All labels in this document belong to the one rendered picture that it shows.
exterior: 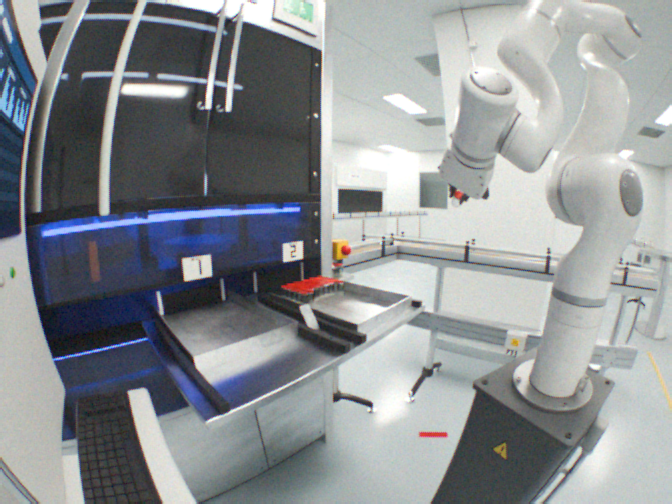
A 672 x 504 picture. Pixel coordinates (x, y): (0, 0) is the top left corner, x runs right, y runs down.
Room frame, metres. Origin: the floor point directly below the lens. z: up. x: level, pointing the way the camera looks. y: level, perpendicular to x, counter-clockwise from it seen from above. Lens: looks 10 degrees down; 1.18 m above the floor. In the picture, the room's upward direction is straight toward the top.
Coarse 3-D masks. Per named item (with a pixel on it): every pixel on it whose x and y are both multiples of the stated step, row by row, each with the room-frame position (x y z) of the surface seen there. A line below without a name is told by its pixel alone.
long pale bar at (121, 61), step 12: (144, 0) 0.45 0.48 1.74; (132, 24) 0.45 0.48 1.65; (132, 36) 0.46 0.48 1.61; (120, 60) 0.45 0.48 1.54; (120, 72) 0.45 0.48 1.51; (108, 108) 0.44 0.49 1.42; (108, 120) 0.45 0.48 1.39; (108, 132) 0.45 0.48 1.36; (108, 144) 0.45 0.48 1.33; (108, 156) 0.46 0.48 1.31; (108, 168) 0.46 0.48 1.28; (108, 180) 0.46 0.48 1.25; (108, 192) 0.46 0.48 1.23; (108, 204) 0.46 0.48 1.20
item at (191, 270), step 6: (186, 258) 0.66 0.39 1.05; (192, 258) 0.67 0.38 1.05; (198, 258) 0.69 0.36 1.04; (204, 258) 0.70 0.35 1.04; (210, 258) 0.71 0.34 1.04; (186, 264) 0.66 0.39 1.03; (192, 264) 0.67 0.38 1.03; (198, 264) 0.68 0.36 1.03; (204, 264) 0.70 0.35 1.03; (210, 264) 0.71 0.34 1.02; (186, 270) 0.66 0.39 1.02; (192, 270) 0.67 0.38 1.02; (198, 270) 0.68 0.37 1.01; (204, 270) 0.70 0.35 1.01; (210, 270) 0.71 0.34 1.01; (186, 276) 0.66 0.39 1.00; (192, 276) 0.67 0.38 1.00; (198, 276) 0.68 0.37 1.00; (204, 276) 0.70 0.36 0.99
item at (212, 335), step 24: (192, 312) 0.70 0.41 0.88; (216, 312) 0.71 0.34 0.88; (240, 312) 0.73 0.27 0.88; (264, 312) 0.69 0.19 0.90; (192, 336) 0.55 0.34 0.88; (216, 336) 0.57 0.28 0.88; (240, 336) 0.58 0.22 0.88; (264, 336) 0.54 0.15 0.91; (288, 336) 0.58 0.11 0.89; (192, 360) 0.42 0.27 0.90; (216, 360) 0.45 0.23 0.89
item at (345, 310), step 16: (352, 288) 0.93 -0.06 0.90; (368, 288) 0.89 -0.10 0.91; (288, 304) 0.76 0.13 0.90; (320, 304) 0.81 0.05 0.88; (336, 304) 0.81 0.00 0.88; (352, 304) 0.81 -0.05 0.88; (368, 304) 0.81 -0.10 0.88; (384, 304) 0.81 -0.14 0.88; (400, 304) 0.73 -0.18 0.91; (336, 320) 0.63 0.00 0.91; (352, 320) 0.69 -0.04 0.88; (368, 320) 0.62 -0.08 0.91; (384, 320) 0.67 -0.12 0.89
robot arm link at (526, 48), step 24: (528, 24) 0.32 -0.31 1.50; (552, 24) 0.30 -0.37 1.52; (504, 48) 0.35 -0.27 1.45; (528, 48) 0.32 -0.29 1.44; (552, 48) 0.32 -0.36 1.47; (528, 72) 0.33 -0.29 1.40; (552, 96) 0.30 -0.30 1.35; (528, 120) 0.32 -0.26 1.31; (552, 120) 0.29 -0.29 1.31; (504, 144) 0.34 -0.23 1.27; (528, 144) 0.31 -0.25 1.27; (552, 144) 0.31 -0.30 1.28; (528, 168) 0.33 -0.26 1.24
